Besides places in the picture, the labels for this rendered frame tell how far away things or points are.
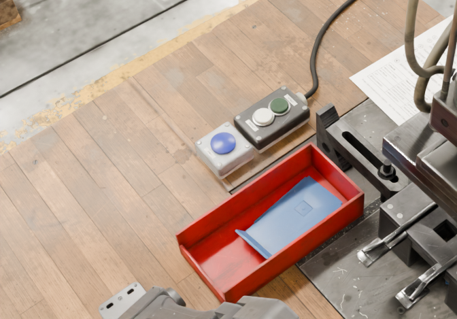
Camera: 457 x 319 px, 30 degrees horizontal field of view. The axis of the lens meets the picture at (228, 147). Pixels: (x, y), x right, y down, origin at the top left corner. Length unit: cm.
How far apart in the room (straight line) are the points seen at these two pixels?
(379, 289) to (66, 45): 182
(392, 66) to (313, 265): 39
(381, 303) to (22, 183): 59
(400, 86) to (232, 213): 36
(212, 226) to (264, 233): 8
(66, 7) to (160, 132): 161
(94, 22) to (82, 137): 149
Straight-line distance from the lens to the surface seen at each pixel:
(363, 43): 149
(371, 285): 123
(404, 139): 107
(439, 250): 117
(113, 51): 278
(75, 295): 127
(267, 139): 133
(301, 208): 128
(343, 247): 126
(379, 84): 143
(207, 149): 132
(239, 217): 128
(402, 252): 123
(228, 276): 124
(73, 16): 293
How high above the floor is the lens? 200
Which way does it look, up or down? 54 degrees down
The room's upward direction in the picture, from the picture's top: 10 degrees counter-clockwise
